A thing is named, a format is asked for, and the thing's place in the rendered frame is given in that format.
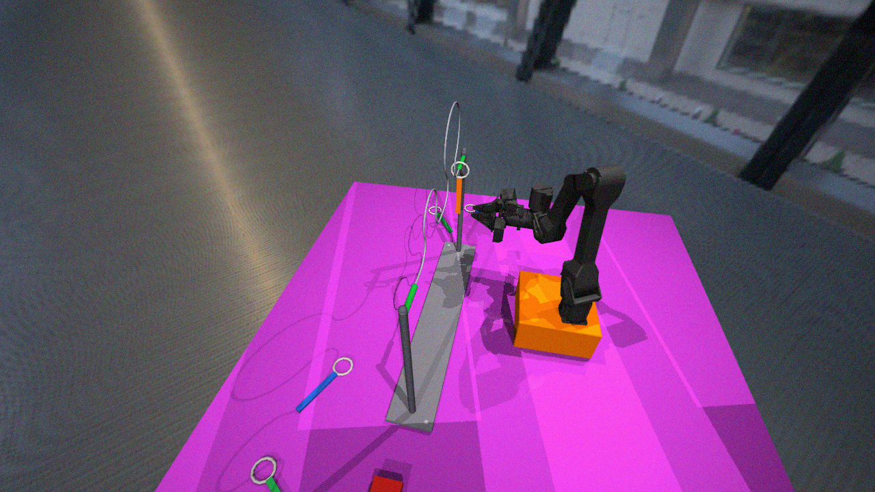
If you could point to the orange bar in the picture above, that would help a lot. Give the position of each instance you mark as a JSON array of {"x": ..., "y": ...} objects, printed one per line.
[{"x": 459, "y": 186}]

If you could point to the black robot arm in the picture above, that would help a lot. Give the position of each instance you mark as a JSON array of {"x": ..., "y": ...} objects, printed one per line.
[{"x": 599, "y": 186}]

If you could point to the red rectangular block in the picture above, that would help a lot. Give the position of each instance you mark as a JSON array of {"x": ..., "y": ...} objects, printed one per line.
[{"x": 386, "y": 485}]

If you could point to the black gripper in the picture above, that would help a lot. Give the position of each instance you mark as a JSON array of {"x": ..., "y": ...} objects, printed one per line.
[{"x": 497, "y": 224}]

